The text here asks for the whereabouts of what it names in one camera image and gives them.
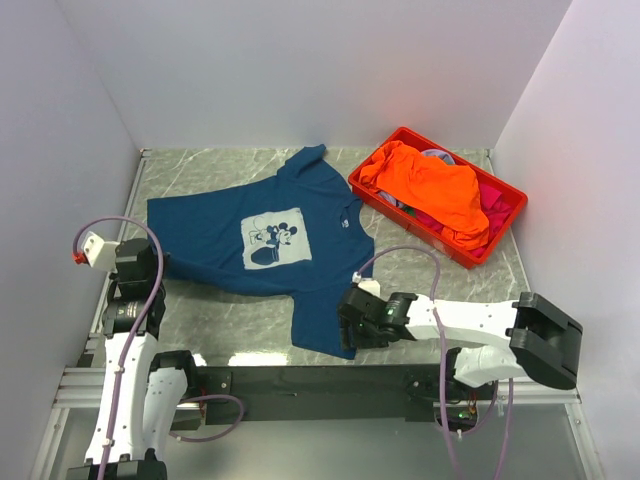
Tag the red plastic bin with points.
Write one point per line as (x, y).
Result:
(403, 214)

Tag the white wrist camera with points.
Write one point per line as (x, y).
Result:
(97, 253)
(369, 285)

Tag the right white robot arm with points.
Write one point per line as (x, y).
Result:
(476, 343)

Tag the orange t shirt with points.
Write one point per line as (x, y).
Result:
(450, 194)

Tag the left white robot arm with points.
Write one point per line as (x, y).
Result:
(142, 387)

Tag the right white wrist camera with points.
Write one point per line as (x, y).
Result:
(369, 285)

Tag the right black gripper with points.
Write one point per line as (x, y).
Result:
(356, 339)

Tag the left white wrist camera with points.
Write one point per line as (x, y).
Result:
(97, 253)

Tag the black base beam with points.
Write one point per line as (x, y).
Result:
(302, 393)

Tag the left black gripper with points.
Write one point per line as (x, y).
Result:
(155, 254)

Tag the blue mickey t shirt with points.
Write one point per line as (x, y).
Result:
(295, 233)

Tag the lavender t shirt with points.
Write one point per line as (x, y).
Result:
(445, 156)

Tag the aluminium rail frame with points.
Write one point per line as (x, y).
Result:
(81, 385)

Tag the magenta t shirt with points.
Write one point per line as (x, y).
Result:
(493, 205)

